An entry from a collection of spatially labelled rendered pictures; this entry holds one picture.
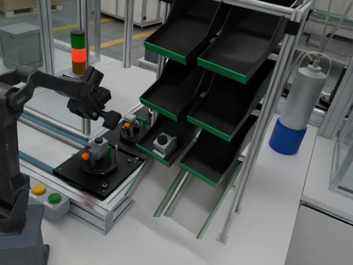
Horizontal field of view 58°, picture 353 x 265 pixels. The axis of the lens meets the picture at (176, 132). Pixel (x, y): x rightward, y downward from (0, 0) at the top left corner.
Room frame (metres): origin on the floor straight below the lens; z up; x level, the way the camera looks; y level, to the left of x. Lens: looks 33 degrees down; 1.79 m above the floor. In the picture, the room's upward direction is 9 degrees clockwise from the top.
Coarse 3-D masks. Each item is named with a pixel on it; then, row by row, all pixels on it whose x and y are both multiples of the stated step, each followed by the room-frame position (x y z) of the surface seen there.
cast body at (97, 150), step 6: (96, 138) 0.93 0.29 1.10; (102, 138) 0.94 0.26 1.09; (96, 144) 0.91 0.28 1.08; (102, 144) 0.91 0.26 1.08; (108, 144) 0.97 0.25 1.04; (90, 150) 0.90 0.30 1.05; (96, 150) 0.91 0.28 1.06; (102, 150) 0.92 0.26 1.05; (108, 150) 0.95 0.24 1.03; (90, 156) 0.90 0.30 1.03; (96, 156) 0.89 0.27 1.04; (102, 156) 0.91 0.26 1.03
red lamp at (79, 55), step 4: (72, 48) 1.09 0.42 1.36; (84, 48) 1.11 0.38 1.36; (72, 52) 1.09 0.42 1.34; (76, 52) 1.08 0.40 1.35; (80, 52) 1.09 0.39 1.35; (84, 52) 1.10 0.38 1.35; (72, 56) 1.09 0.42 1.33; (76, 56) 1.08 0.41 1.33; (80, 56) 1.09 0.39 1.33; (84, 56) 1.10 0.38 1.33; (72, 60) 1.09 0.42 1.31; (76, 60) 1.08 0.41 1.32; (80, 60) 1.09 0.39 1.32; (84, 60) 1.10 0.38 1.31
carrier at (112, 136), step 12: (132, 120) 1.27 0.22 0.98; (144, 120) 1.19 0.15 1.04; (108, 132) 1.15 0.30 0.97; (120, 132) 1.14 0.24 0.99; (132, 132) 1.16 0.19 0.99; (144, 132) 1.17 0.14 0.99; (120, 144) 1.08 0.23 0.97; (132, 144) 1.09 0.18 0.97; (132, 156) 1.03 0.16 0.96; (144, 156) 1.03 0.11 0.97
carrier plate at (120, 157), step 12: (72, 156) 0.96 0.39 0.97; (120, 156) 1.00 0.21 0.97; (60, 168) 0.87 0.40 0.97; (72, 168) 0.89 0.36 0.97; (120, 168) 0.93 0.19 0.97; (132, 168) 0.94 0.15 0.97; (72, 180) 0.83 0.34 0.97; (84, 180) 0.83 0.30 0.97; (96, 180) 0.84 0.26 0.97; (108, 180) 0.85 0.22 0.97; (120, 180) 0.86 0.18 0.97; (96, 192) 0.79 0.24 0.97; (108, 192) 0.79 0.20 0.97
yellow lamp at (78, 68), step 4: (72, 64) 1.09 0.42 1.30; (76, 64) 1.08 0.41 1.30; (80, 64) 1.09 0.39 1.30; (84, 64) 1.10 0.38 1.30; (72, 68) 1.09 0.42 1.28; (76, 68) 1.08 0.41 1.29; (80, 68) 1.09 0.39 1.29; (84, 68) 1.10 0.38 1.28; (72, 72) 1.09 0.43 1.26; (76, 72) 1.08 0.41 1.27; (80, 72) 1.09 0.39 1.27; (84, 72) 1.10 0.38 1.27
